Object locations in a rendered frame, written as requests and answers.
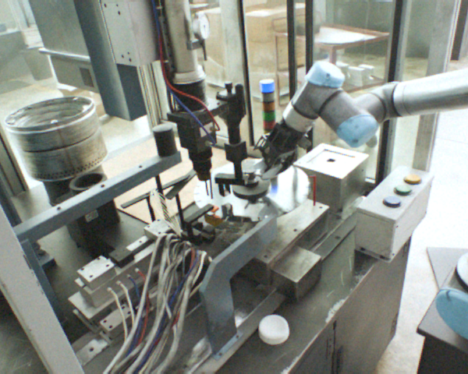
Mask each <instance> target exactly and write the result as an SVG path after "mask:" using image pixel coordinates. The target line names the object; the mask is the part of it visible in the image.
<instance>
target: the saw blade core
mask: <svg viewBox="0 0 468 374"><path fill-rule="evenodd" d="M257 162H258V160H251V161H246V162H245V161H244V162H242V166H243V170H246V169H247V168H252V167H253V165H254V164H256V163H257ZM217 172H218V173H229V174H234V168H233V164H225V165H222V166H221V167H218V168H216V169H214V170H213V171H211V181H212V191H213V197H214V198H213V199H212V198H211V188H210V180H208V181H207V187H208V191H209V196H207V190H206V185H205V182H201V181H199V182H198V183H197V185H196V187H195V189H194V192H193V198H194V200H195V203H196V204H197V205H198V207H199V208H201V207H203V206H205V205H206V204H208V203H213V204H214V205H217V206H218V207H219V209H218V210H217V211H216V212H215V213H212V212H208V213H207V214H208V215H210V214H212V215H211V216H213V217H215V218H217V219H220V220H224V221H225V220H226V219H227V220H226V221H231V222H240V223H242V221H243V223H251V222H258V218H259V220H260V221H262V220H263V219H264V218H266V217H265V216H269V215H270V214H271V213H273V214H276V215H277V217H281V216H283V215H286V214H287V213H289V211H290V212H291V211H293V210H295V209H296V208H297V207H298V206H300V205H301V204H302V203H303V202H304V201H305V200H306V199H307V198H308V196H309V195H310V180H309V178H308V177H307V176H306V175H305V174H304V173H303V172H302V171H301V170H300V169H299V168H297V167H294V166H293V165H292V166H291V167H290V168H289V169H288V170H287V171H285V172H283V173H281V174H280V175H277V176H275V177H274V178H270V181H271V188H270V190H269V191H268V192H267V193H265V194H264V195H262V196H258V197H254V198H244V197H241V196H237V195H236V194H235V193H234V192H233V191H232V186H231V185H230V189H231V195H228V196H226V197H225V198H223V197H222V196H220V195H219V194H218V184H215V176H216V174H217ZM197 194H199V195H197Z"/></svg>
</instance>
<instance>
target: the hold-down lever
mask: <svg viewBox="0 0 468 374"><path fill-rule="evenodd" d="M235 92H236V98H237V99H238V105H239V117H240V118H245V113H244V104H243V98H244V96H245V94H244V85H243V84H242V83H237V84H236V85H235Z"/></svg>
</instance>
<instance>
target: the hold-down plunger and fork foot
mask: <svg viewBox="0 0 468 374"><path fill-rule="evenodd" d="M233 168H234V174H229V173H218V172H217V174H216V176H215V177H214V180H215V184H218V194H219V195H220V196H222V197H223V198H225V191H224V187H225V189H227V190H228V192H229V195H231V189H230V185H239V186H246V184H247V183H248V175H244V174H243V166H242V163H241V164H233Z"/></svg>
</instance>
